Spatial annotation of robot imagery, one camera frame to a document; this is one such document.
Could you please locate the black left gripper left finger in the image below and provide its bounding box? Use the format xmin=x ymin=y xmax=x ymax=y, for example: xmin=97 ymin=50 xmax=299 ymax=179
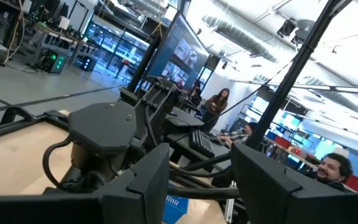
xmin=0 ymin=142 xmax=170 ymax=224

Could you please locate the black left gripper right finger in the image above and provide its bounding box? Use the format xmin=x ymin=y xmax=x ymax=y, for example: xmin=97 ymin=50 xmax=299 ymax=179
xmin=231 ymin=142 xmax=358 ymax=224

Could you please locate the silver aluminium extrusion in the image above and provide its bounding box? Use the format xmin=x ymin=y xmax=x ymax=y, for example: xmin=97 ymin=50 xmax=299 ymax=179
xmin=224 ymin=180 xmax=237 ymax=223

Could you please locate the blue plastic basket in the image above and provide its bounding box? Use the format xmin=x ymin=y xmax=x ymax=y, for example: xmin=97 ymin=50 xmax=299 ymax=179
xmin=162 ymin=194 xmax=190 ymax=224

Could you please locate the seated person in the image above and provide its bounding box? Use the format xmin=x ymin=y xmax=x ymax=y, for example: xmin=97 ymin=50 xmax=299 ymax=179
xmin=218 ymin=121 xmax=259 ymax=149

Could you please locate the black computer keyboard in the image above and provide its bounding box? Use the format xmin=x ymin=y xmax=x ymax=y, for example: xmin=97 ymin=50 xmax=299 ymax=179
xmin=188 ymin=129 xmax=216 ymax=159

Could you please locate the dark desk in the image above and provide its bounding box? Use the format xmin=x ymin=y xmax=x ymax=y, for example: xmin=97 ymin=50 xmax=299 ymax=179
xmin=163 ymin=107 xmax=231 ymax=162

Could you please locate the standing person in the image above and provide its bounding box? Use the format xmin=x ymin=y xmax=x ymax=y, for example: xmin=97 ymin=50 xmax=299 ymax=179
xmin=201 ymin=88 xmax=231 ymax=133

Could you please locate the computer tower with blue lights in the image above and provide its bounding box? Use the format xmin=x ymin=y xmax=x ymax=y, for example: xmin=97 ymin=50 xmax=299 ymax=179
xmin=79 ymin=55 xmax=98 ymax=72

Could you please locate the computer tower with green lights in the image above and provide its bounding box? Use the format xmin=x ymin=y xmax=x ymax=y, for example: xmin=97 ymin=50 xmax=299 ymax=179
xmin=37 ymin=49 xmax=68 ymax=75

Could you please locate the cluttered workbench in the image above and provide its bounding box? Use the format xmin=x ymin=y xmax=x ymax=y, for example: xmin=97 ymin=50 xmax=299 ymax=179
xmin=26 ymin=23 xmax=99 ymax=68

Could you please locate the large display screen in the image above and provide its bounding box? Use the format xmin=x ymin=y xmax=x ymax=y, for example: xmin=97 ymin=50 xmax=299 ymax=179
xmin=146 ymin=12 xmax=211 ymax=91

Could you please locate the black aluminium table frame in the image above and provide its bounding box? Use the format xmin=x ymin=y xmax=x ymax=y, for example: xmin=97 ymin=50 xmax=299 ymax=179
xmin=0 ymin=0 xmax=354 ymax=150

